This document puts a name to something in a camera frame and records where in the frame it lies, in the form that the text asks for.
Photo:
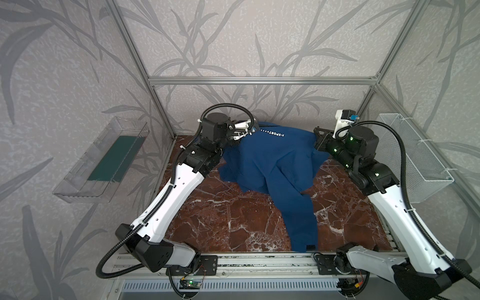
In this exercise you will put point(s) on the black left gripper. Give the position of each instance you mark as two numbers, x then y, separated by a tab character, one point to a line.
232	132

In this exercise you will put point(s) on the aluminium frame struts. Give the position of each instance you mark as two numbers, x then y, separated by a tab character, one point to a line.
296	63

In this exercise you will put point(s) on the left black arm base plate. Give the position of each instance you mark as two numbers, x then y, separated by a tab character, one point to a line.
201	265

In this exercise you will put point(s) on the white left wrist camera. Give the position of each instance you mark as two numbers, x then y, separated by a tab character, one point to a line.
244	128

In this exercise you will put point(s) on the green circuit board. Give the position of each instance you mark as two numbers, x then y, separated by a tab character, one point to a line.
190	284

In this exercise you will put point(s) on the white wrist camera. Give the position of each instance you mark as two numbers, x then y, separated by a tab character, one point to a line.
345	118
244	128

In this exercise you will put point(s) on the white wire mesh basket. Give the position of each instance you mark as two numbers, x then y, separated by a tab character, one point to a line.
426	175

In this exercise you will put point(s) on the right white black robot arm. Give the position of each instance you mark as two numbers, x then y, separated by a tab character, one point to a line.
428	268

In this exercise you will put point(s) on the green mat in tray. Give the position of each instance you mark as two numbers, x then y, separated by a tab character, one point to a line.
116	162

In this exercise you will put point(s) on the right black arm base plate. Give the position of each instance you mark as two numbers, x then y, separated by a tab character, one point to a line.
326	264

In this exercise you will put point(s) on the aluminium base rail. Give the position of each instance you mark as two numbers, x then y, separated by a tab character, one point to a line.
266	264

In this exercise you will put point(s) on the blue zip jacket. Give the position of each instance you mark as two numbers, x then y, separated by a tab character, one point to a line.
281	162

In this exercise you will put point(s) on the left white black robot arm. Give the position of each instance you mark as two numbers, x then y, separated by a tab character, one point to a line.
219	127

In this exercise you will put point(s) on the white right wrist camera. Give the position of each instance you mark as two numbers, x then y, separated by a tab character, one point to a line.
345	118

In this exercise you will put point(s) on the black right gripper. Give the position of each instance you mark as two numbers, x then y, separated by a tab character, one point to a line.
322	139

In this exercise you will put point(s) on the clear plastic wall tray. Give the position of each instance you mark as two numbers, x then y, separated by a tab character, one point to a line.
75	188

